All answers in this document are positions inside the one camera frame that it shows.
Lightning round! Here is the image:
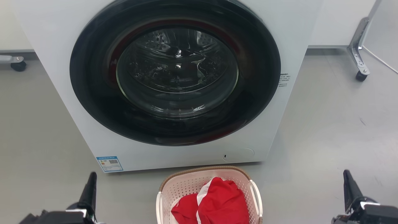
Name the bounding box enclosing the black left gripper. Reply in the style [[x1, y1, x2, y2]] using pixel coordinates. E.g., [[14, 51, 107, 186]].
[[18, 172, 97, 224]]

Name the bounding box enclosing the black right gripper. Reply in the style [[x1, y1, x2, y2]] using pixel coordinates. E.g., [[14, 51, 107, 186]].
[[331, 170, 398, 224]]

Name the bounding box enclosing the white perforated laundry basket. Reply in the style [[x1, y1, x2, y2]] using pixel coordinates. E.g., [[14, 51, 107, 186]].
[[156, 166, 263, 224]]

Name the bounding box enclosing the blue energy label sticker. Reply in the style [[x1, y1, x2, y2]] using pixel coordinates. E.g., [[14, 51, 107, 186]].
[[96, 156, 124, 173]]

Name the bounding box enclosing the black round washer door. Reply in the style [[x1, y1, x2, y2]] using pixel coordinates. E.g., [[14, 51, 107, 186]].
[[70, 0, 281, 147]]

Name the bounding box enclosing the red and white garment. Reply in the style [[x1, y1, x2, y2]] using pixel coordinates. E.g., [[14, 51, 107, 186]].
[[171, 177, 250, 224]]

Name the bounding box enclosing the angled grey metal stand leg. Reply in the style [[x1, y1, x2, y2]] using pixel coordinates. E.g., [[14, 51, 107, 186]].
[[347, 0, 383, 76]]

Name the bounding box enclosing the white front-load washing machine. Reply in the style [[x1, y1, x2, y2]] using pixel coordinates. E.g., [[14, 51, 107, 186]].
[[12, 0, 324, 173]]

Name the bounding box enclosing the flat grey metal stand leg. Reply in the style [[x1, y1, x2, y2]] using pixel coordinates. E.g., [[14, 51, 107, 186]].
[[0, 55, 25, 64]]

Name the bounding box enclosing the thin white cable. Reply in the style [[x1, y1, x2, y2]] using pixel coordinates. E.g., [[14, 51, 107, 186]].
[[362, 45, 398, 75]]

